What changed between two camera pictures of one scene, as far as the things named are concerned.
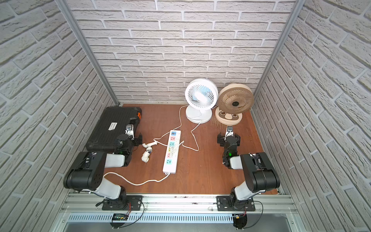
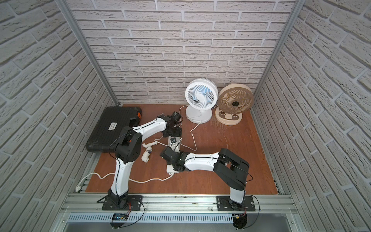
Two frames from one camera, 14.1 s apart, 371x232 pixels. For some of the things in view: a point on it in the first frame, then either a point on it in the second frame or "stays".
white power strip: x=171 y=161 stays
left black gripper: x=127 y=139 -> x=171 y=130
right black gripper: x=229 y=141 -> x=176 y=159
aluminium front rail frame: x=82 y=208 stays
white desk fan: x=201 y=94 stays
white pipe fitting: x=145 y=155 stays
